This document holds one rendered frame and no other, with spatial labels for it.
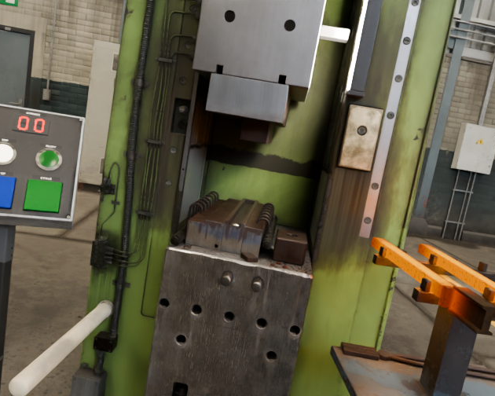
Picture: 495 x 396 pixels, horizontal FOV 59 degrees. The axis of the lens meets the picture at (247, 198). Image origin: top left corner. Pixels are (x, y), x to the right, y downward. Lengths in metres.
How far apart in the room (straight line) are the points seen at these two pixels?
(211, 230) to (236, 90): 0.37
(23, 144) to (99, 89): 5.42
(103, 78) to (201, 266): 5.59
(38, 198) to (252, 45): 0.63
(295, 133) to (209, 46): 0.57
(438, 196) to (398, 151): 6.78
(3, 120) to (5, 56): 6.53
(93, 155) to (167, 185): 5.31
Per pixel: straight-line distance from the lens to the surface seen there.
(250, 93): 1.13
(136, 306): 1.44
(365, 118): 1.25
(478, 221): 8.53
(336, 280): 1.33
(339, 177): 1.27
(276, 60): 1.13
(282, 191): 1.61
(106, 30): 7.31
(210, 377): 1.24
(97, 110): 6.57
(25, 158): 1.16
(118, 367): 1.55
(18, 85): 7.63
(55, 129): 1.20
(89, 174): 6.65
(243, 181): 1.61
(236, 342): 1.19
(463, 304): 0.79
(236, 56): 1.14
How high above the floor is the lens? 1.24
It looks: 9 degrees down
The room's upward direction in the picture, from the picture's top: 10 degrees clockwise
